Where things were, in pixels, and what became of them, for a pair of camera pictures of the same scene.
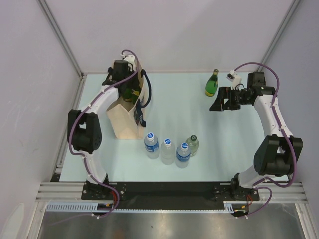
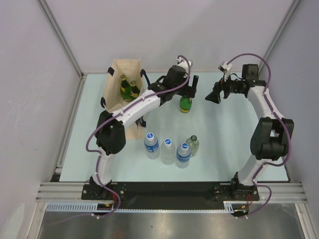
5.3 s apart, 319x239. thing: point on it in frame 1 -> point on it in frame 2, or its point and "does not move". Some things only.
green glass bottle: [212, 84] -> [185, 104]
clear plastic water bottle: [168, 152] does not move
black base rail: [185, 191] does not move
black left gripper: [134, 84] -> [189, 91]
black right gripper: [225, 92] -> [215, 96]
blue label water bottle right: [183, 156] does not move
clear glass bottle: [193, 144] does not move
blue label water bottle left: [151, 146] does not move
